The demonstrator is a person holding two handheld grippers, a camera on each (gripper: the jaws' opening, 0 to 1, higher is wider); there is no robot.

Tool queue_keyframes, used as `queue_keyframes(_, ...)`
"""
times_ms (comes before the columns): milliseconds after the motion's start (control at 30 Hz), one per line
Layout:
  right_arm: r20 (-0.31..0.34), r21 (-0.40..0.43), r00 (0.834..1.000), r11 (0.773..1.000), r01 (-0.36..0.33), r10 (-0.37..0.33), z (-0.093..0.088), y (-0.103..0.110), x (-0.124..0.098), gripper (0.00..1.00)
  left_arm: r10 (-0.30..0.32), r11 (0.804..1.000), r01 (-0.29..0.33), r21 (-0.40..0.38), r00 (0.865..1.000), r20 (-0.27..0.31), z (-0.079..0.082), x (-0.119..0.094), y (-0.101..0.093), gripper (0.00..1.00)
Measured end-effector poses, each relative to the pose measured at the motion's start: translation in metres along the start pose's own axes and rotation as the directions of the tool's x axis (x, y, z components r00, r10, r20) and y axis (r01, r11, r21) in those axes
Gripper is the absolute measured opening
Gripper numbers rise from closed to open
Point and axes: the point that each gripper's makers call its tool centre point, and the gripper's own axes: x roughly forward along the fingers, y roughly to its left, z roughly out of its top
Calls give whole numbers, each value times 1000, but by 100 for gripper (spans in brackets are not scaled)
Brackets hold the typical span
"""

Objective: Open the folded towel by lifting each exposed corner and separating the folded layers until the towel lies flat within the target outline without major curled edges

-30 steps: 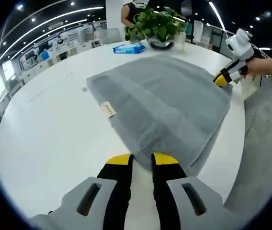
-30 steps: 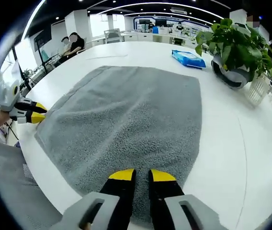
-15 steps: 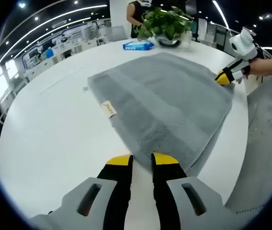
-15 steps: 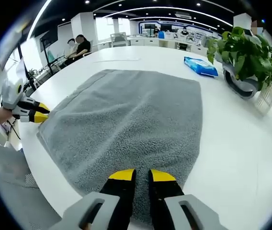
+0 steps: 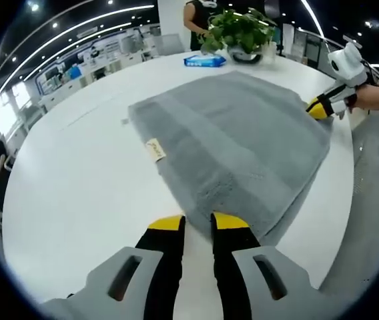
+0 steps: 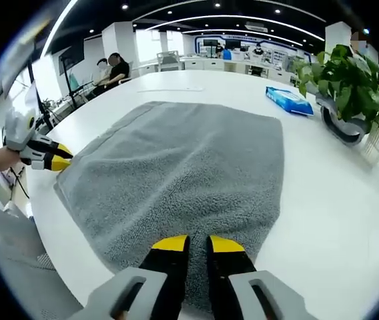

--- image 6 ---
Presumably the grey towel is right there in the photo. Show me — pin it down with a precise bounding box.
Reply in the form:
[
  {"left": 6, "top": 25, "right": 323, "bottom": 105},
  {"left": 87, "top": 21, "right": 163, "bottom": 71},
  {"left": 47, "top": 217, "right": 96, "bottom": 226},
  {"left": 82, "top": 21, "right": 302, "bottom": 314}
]
[{"left": 53, "top": 101, "right": 284, "bottom": 314}]

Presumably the small black screen on stand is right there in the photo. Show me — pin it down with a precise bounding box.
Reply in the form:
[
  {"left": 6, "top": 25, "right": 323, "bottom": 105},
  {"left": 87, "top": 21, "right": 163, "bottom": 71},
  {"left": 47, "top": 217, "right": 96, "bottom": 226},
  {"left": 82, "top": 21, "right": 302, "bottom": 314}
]
[{"left": 58, "top": 44, "right": 86, "bottom": 109}]

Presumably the grey mesh chair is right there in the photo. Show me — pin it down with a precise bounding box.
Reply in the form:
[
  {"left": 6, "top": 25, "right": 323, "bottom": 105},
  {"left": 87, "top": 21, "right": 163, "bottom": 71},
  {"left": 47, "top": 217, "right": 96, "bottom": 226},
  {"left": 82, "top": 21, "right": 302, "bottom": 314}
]
[{"left": 0, "top": 189, "right": 84, "bottom": 320}]

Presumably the curved ceiling light strip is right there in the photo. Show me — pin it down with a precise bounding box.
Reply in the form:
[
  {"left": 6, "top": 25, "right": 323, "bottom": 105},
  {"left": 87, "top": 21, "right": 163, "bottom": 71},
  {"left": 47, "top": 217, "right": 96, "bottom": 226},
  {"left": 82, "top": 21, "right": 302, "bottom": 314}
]
[{"left": 39, "top": 0, "right": 80, "bottom": 58}]

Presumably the grey office chair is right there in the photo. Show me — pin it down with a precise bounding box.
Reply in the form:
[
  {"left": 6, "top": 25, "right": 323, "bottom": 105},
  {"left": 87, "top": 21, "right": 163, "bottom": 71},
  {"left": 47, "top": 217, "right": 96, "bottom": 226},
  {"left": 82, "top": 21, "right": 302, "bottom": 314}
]
[{"left": 156, "top": 50, "right": 181, "bottom": 72}]

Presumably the grey round planter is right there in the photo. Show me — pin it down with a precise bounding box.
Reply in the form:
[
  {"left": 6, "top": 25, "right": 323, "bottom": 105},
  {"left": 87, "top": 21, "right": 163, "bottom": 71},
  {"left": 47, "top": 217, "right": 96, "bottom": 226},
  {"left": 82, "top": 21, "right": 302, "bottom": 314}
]
[{"left": 318, "top": 95, "right": 371, "bottom": 147}]

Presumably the blue wet wipes packet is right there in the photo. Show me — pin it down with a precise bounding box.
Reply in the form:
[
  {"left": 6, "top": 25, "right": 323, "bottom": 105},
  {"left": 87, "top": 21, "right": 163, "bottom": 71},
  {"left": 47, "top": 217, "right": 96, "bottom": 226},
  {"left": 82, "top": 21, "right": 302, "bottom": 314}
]
[{"left": 265, "top": 86, "right": 314, "bottom": 117}]

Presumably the clear glass vase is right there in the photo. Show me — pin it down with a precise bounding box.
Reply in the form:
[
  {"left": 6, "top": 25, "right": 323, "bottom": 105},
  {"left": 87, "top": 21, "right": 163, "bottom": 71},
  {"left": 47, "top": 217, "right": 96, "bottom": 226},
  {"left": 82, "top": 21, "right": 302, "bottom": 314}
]
[{"left": 362, "top": 121, "right": 379, "bottom": 165}]

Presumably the green leafy plant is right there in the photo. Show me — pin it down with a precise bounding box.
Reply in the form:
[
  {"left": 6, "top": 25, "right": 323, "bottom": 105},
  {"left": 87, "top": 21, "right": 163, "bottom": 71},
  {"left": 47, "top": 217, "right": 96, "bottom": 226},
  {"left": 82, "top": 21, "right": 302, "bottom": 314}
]
[{"left": 292, "top": 44, "right": 379, "bottom": 133}]

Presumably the ceiling air conditioner unit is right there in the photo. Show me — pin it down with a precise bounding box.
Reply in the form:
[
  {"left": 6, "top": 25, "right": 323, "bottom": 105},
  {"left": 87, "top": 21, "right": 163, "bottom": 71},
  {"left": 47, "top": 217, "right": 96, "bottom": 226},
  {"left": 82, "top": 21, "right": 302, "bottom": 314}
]
[{"left": 245, "top": 21, "right": 269, "bottom": 33}]

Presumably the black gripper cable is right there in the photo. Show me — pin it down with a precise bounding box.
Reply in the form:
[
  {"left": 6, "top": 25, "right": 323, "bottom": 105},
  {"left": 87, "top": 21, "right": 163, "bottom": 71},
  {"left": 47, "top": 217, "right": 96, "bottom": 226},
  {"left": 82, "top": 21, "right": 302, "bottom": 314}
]
[{"left": 8, "top": 165, "right": 31, "bottom": 199}]

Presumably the white table cable cover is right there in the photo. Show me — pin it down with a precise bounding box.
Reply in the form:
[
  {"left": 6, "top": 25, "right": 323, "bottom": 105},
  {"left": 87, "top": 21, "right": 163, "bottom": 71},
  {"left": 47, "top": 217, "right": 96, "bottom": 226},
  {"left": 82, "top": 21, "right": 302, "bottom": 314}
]
[{"left": 137, "top": 85, "right": 204, "bottom": 94}]

